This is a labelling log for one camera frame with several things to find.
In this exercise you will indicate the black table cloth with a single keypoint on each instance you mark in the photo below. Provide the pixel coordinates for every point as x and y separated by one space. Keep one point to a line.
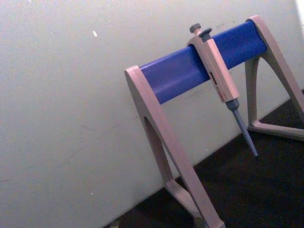
249 190

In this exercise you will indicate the grey pipette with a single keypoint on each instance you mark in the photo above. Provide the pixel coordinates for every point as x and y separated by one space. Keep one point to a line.
219 78

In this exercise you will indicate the grey stand with blue bar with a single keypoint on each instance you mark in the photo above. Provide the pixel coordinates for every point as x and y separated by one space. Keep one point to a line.
175 73

